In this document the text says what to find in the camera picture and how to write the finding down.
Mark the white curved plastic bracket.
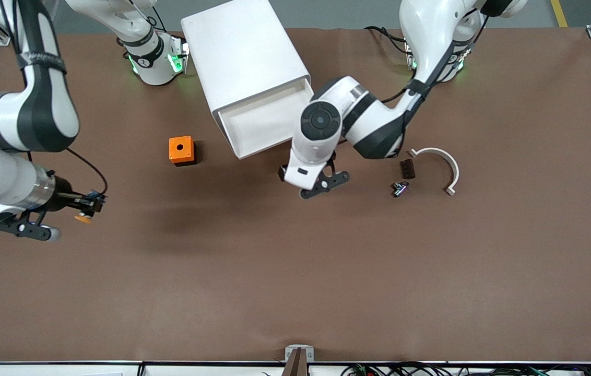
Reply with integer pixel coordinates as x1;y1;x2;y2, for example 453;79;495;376
409;147;460;196

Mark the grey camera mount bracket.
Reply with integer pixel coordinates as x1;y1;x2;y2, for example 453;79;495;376
281;345;315;376

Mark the white drawer cabinet housing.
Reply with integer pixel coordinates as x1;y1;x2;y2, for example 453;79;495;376
181;0;311;121

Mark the black base power cable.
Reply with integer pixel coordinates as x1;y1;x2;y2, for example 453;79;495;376
363;25;412;55

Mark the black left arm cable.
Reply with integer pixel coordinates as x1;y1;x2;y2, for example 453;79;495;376
379;10;489;152

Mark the orange button enclosure box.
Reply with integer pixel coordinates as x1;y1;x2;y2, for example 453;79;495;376
169;136;197;167

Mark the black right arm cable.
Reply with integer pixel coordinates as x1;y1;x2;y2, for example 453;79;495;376
11;0;109;198

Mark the white plastic drawer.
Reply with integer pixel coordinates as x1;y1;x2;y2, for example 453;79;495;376
218;78;314;160

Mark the brown table cover sheet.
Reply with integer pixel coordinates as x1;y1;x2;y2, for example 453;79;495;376
0;26;591;363

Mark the black cable bundle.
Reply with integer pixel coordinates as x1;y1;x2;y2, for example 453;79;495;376
341;362;591;376

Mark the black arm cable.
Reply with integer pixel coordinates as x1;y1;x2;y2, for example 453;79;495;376
379;10;489;152
11;0;109;198

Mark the orange push button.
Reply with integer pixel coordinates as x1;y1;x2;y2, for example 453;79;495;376
75;194;105;225

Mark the white table edge rail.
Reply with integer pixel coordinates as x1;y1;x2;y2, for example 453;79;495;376
0;361;591;376

